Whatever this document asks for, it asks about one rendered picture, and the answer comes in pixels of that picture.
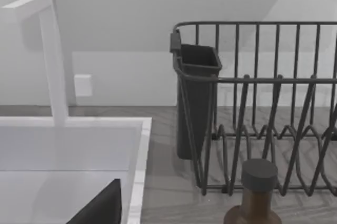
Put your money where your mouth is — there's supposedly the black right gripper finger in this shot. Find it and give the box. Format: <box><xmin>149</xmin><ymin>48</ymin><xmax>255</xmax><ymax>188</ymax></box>
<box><xmin>66</xmin><ymin>178</ymin><xmax>123</xmax><ymax>224</ymax></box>

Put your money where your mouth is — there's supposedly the white sink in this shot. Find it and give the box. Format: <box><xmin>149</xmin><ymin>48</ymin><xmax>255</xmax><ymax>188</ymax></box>
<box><xmin>0</xmin><ymin>116</ymin><xmax>153</xmax><ymax>224</ymax></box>

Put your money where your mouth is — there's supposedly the dark grey utensil cup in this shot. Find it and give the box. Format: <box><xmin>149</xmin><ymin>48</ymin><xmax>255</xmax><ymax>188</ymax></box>
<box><xmin>175</xmin><ymin>43</ymin><xmax>223</xmax><ymax>160</ymax></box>

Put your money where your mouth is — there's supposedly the brown bottle with grey cap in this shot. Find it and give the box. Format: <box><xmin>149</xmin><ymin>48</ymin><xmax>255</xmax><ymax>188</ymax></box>
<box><xmin>223</xmin><ymin>158</ymin><xmax>283</xmax><ymax>224</ymax></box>

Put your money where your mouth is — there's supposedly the white tall tap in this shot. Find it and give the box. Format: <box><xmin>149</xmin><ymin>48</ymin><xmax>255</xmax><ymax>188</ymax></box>
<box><xmin>1</xmin><ymin>0</ymin><xmax>70</xmax><ymax>128</ymax></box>

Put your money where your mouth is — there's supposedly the white wall socket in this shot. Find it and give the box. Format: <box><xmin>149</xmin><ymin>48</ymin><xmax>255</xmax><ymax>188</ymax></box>
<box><xmin>74</xmin><ymin>74</ymin><xmax>93</xmax><ymax>97</ymax></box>

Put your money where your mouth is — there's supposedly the dark grey wire dish rack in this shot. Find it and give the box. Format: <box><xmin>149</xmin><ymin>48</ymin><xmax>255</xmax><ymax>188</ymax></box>
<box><xmin>170</xmin><ymin>21</ymin><xmax>337</xmax><ymax>197</ymax></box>

